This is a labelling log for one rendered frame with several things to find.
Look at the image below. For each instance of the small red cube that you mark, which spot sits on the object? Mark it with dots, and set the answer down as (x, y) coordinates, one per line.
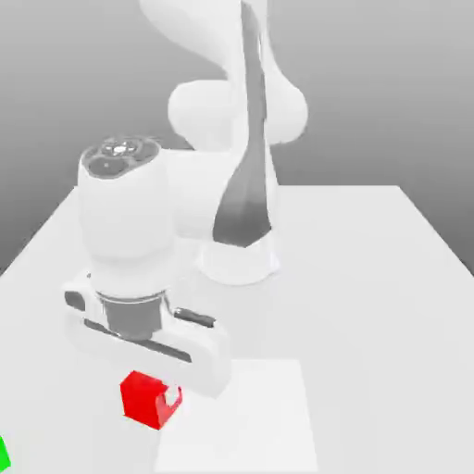
(142, 400)

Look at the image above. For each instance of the small green cube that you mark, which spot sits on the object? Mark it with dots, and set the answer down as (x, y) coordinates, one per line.
(3, 457)

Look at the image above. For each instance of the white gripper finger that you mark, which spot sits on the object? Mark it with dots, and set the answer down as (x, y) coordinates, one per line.
(172, 395)

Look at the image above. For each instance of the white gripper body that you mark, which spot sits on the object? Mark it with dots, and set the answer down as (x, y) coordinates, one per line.
(207, 355)

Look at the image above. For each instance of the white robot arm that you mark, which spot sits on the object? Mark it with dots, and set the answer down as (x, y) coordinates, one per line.
(126, 222)

